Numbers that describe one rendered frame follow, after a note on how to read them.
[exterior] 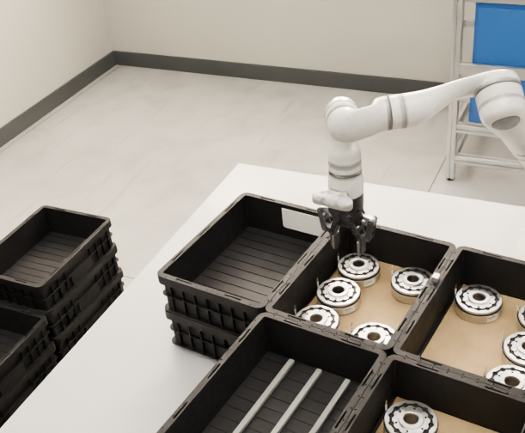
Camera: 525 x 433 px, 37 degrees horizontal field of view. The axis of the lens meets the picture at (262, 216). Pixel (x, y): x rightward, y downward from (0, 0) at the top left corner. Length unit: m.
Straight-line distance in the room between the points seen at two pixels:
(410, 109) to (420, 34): 3.02
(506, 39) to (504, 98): 1.96
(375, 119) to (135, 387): 0.86
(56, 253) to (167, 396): 1.06
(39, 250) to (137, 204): 1.16
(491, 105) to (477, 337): 0.52
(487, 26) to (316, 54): 1.55
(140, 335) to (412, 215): 0.89
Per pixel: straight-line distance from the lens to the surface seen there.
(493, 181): 3.93
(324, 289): 1.88
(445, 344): 1.79
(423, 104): 1.60
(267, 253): 2.06
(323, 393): 1.68
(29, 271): 2.79
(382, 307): 1.87
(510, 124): 1.64
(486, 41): 3.58
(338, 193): 1.64
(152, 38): 5.37
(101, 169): 4.31
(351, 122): 1.56
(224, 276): 2.00
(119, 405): 1.91
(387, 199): 2.48
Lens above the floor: 2.05
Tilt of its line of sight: 34 degrees down
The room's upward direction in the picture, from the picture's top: 6 degrees counter-clockwise
